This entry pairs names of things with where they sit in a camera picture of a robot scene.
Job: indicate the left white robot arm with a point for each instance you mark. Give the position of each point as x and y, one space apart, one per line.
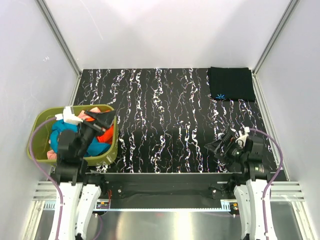
71 218

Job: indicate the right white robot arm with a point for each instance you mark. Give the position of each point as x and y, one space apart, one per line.
251 186

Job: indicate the pink t shirt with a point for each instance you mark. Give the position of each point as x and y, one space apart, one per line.
51 155

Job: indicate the folded black t shirt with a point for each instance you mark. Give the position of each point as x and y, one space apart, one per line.
231 84

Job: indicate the left aluminium corner post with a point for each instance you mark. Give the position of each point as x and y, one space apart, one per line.
58 35

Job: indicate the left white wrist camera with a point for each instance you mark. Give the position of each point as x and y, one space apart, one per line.
68 116

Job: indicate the teal t shirt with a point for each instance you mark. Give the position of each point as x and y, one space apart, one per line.
95 148

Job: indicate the orange t shirt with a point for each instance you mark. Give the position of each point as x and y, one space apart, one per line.
107 137

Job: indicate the aluminium frame rail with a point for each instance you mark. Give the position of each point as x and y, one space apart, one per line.
46 191

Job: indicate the olive green plastic basket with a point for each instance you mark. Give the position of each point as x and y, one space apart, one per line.
41 145

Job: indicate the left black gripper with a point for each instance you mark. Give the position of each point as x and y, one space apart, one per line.
104 119

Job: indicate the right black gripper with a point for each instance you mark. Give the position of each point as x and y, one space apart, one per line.
229 141

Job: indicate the aluminium corner post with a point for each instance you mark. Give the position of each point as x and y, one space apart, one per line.
276 34
58 35

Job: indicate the right aluminium corner post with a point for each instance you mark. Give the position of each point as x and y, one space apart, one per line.
276 34

